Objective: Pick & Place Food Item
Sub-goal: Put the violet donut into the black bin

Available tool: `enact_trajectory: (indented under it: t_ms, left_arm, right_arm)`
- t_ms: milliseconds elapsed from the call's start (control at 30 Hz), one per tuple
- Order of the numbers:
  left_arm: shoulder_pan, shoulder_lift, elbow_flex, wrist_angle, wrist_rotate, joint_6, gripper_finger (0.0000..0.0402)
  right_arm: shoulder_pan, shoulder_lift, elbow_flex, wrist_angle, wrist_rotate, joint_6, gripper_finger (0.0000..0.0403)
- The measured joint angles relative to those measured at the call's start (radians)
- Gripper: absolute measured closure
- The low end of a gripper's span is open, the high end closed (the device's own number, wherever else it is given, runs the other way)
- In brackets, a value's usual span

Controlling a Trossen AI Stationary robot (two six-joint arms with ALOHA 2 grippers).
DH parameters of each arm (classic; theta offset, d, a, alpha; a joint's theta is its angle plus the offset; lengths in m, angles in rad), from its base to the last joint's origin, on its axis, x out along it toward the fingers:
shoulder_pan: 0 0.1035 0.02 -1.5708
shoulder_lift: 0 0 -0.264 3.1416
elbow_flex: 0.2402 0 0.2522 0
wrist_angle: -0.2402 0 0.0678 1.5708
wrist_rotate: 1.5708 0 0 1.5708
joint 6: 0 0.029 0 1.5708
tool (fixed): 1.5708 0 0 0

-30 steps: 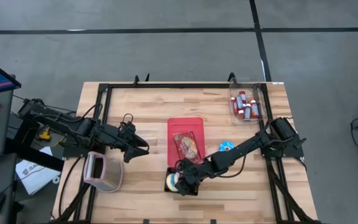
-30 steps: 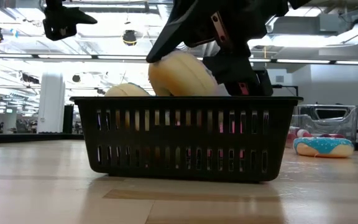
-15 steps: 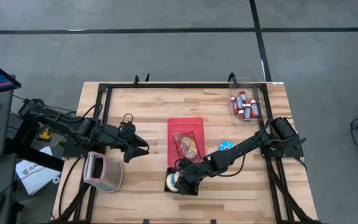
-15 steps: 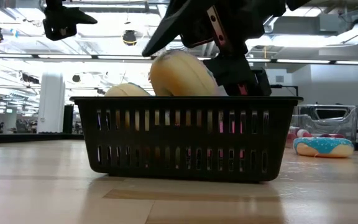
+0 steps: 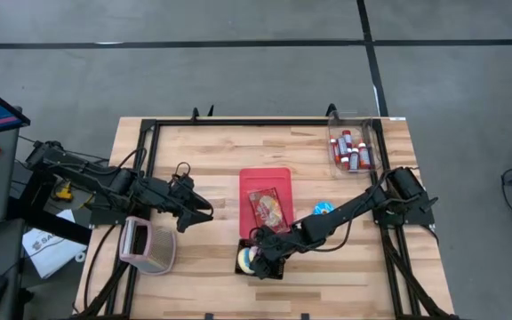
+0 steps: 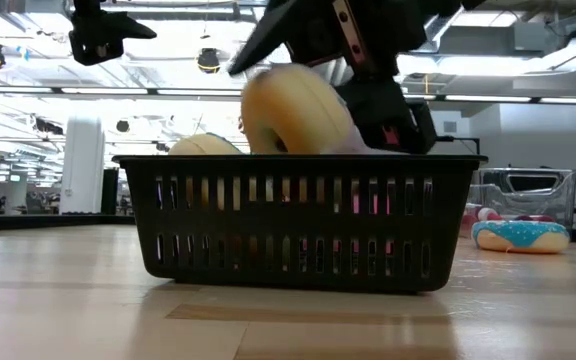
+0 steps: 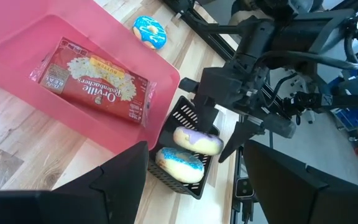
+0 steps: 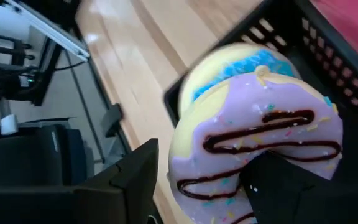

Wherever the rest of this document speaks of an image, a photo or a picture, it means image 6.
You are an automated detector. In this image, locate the pink iced toy donut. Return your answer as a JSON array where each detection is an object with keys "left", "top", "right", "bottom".
[{"left": 240, "top": 63, "right": 384, "bottom": 155}]

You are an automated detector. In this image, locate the clear plastic container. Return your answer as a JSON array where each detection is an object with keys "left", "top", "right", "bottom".
[{"left": 460, "top": 167, "right": 576, "bottom": 234}]

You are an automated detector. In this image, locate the white round column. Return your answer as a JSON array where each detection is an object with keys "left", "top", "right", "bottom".
[{"left": 60, "top": 117, "right": 106, "bottom": 215}]

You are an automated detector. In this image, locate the silver ventilation duct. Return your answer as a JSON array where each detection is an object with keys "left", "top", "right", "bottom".
[{"left": 425, "top": 7, "right": 469, "bottom": 54}]

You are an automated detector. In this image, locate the black hanging ceiling camera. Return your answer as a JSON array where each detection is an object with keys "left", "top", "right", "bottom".
[{"left": 196, "top": 47, "right": 222, "bottom": 75}]

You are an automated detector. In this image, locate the black slotted plastic basket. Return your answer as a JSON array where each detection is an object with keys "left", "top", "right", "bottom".
[{"left": 111, "top": 153, "right": 489, "bottom": 294}]

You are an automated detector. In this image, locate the dark tall cabinet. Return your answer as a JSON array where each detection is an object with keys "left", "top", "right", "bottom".
[{"left": 100, "top": 168, "right": 120, "bottom": 215}]

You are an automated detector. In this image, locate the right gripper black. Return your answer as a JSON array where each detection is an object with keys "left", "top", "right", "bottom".
[{"left": 227, "top": 0, "right": 469, "bottom": 156}]

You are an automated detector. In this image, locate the blue iced toy donut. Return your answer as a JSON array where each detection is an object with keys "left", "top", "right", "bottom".
[
  {"left": 470, "top": 219, "right": 571, "bottom": 255},
  {"left": 167, "top": 132, "right": 243, "bottom": 157}
]

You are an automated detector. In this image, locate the black wire frame fixture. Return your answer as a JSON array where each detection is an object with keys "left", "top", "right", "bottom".
[{"left": 437, "top": 135, "right": 481, "bottom": 156}]

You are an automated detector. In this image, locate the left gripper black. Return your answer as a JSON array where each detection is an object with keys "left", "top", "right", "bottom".
[{"left": 69, "top": 0, "right": 158, "bottom": 67}]

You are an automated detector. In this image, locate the red candy colour bottle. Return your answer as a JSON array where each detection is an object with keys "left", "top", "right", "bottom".
[{"left": 472, "top": 206, "right": 502, "bottom": 222}]

